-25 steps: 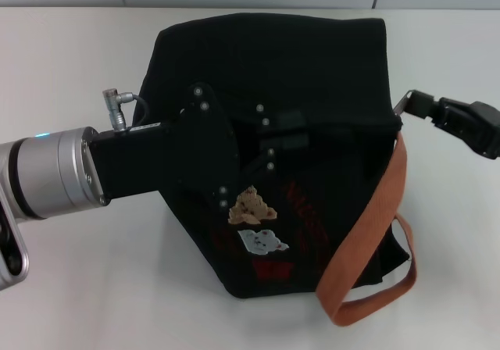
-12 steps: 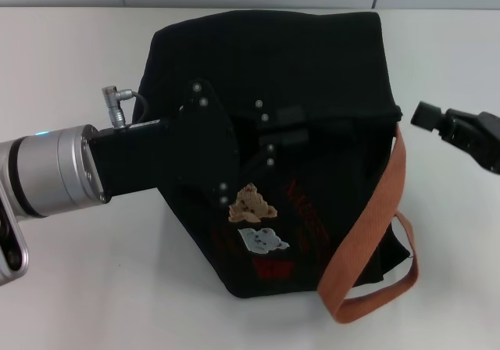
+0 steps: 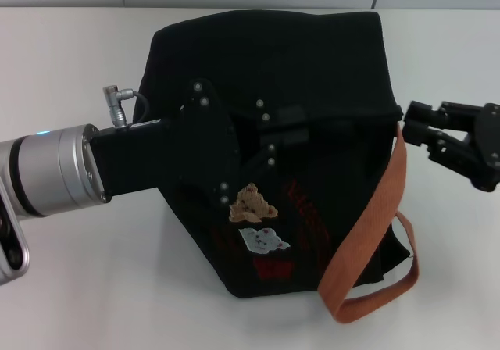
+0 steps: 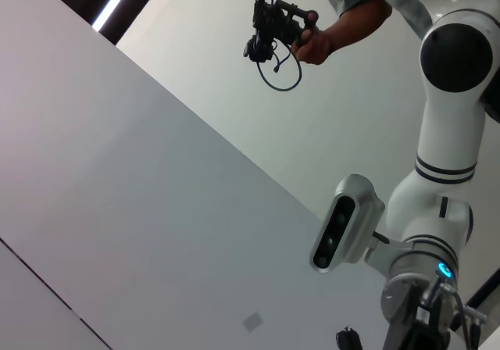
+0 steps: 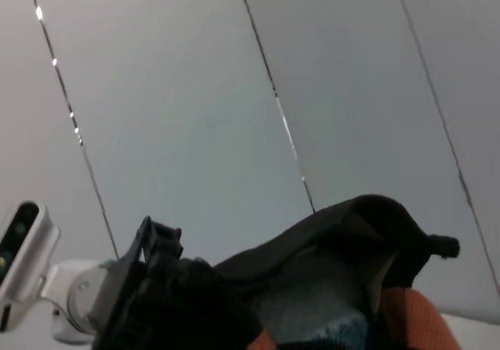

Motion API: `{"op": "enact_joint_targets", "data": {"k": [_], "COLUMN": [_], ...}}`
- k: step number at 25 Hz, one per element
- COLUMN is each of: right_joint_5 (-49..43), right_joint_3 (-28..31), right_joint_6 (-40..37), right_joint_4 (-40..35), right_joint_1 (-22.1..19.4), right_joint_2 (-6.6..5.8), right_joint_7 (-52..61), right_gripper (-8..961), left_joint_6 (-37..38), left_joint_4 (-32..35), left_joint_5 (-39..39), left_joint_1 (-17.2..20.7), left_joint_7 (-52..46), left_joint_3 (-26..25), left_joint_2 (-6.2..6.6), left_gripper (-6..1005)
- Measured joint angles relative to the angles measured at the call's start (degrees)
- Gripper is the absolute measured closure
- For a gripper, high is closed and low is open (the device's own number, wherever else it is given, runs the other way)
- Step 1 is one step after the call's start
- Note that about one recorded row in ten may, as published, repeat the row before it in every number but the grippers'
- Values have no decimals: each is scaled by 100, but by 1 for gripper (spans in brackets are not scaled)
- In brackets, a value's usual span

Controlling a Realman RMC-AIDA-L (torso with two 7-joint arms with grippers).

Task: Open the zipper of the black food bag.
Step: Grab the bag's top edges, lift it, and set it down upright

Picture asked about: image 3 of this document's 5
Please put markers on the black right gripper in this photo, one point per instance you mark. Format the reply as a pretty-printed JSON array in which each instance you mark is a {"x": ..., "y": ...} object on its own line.
[{"x": 486, "y": 151}]

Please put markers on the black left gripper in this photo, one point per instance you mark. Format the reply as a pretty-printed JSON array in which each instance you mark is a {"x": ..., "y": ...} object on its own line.
[{"x": 168, "y": 154}]

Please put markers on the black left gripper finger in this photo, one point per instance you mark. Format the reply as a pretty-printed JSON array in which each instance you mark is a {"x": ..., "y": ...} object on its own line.
[{"x": 291, "y": 115}]

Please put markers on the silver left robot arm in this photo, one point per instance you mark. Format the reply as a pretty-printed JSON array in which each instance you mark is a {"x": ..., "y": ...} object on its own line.
[{"x": 51, "y": 170}]

